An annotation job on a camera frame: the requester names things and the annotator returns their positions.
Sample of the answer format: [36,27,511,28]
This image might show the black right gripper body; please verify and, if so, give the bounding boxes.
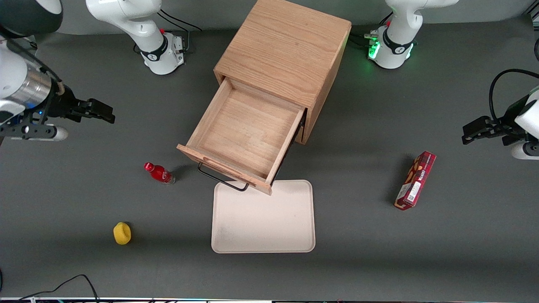
[41,86,91,123]

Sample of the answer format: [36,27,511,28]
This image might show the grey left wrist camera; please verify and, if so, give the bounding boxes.
[511,141,539,160]

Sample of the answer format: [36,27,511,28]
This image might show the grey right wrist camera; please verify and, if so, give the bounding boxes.
[0,123,69,142]

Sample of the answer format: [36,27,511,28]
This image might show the small red cola bottle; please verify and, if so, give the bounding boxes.
[144,162,176,185]

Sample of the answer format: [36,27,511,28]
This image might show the red snack box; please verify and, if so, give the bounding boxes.
[394,151,437,211]

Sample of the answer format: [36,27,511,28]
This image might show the black cable on table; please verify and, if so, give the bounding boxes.
[19,274,100,303]

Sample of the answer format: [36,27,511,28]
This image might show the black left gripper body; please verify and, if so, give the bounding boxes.
[490,96,532,142]

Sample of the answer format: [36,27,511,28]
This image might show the wooden drawer cabinet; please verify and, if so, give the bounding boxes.
[213,0,352,145]

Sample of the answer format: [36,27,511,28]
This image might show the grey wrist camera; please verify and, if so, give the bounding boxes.
[0,123,69,142]
[511,141,539,160]

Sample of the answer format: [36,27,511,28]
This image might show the wooden drawer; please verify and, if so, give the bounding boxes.
[176,77,306,196]

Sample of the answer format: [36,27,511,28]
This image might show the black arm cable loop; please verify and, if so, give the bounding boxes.
[488,69,539,122]

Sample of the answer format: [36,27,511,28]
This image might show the beige plastic tray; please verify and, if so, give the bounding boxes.
[211,180,316,254]

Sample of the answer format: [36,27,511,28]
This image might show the black metal drawer handle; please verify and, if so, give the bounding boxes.
[197,162,250,192]

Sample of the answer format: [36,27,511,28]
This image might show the yellow foam toy fruit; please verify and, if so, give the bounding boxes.
[113,222,132,245]

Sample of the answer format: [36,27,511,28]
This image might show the black base cables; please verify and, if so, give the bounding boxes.
[134,9,203,55]
[349,13,394,47]

